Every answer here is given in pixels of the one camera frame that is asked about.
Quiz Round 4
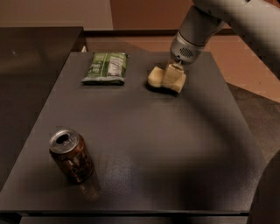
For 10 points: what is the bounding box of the yellow sponge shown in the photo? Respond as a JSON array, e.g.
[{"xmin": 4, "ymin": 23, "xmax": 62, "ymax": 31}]
[{"xmin": 148, "ymin": 65, "xmax": 186, "ymax": 94}]

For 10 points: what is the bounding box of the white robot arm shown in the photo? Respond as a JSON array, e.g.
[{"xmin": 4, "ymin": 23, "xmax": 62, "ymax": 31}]
[{"xmin": 170, "ymin": 0, "xmax": 280, "ymax": 80}]

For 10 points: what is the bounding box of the green jalapeno chip bag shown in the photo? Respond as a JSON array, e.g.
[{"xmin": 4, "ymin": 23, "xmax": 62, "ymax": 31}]
[{"xmin": 81, "ymin": 52, "xmax": 129, "ymax": 86}]

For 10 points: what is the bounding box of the brown soda can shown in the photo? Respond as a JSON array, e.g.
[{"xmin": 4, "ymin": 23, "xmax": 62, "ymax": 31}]
[{"xmin": 49, "ymin": 129, "xmax": 94, "ymax": 183}]

